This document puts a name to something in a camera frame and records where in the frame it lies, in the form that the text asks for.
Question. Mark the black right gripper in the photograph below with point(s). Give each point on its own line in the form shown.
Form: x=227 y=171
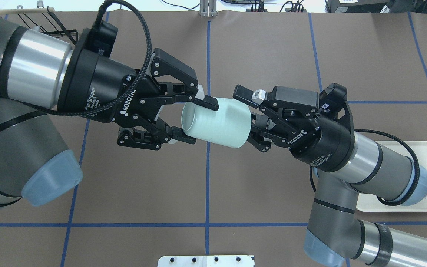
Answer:
x=326 y=144

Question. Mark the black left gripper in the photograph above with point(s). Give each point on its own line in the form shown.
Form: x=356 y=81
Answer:
x=100 y=83

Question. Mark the light green cup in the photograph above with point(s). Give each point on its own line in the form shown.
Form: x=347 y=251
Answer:
x=228 y=126

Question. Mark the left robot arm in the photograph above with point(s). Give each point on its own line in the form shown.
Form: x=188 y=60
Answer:
x=42 y=75

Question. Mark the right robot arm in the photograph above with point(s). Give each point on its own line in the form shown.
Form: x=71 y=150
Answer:
x=334 y=233

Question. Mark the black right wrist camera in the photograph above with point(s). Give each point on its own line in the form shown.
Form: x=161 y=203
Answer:
x=333 y=104

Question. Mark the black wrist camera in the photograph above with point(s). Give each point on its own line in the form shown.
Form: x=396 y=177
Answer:
x=101 y=38
x=333 y=104

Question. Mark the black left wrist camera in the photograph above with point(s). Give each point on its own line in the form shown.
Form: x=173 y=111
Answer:
x=101 y=38

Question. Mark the aluminium frame post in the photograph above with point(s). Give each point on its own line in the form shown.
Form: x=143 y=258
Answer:
x=208 y=8

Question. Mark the black wire cup rack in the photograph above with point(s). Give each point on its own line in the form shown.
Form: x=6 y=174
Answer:
x=46 y=23

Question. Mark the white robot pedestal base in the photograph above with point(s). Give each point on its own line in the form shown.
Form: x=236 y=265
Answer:
x=207 y=261

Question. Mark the wooden rack handle rod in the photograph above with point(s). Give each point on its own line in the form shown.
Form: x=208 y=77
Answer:
x=28 y=11

